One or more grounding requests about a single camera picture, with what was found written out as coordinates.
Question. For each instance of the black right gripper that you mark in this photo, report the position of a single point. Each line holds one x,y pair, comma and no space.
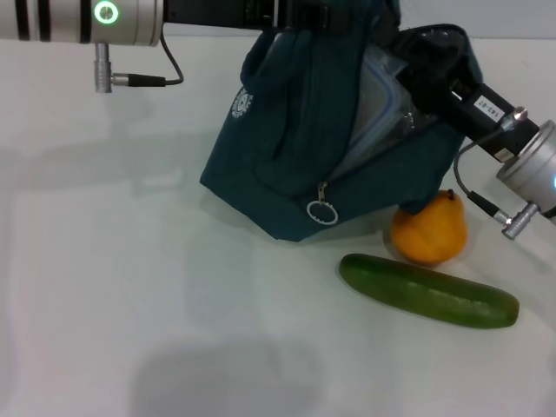
460,104

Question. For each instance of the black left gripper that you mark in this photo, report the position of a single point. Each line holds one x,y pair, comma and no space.
217,13

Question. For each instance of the clear container with blue-rimmed lid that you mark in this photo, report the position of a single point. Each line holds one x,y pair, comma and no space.
373,104

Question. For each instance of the teal insulated lunch bag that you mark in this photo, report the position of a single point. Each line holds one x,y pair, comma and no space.
295,130

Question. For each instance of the green cucumber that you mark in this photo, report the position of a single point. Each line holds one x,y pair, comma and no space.
425,291

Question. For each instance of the orange yellow pear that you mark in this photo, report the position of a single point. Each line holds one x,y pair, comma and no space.
430,234

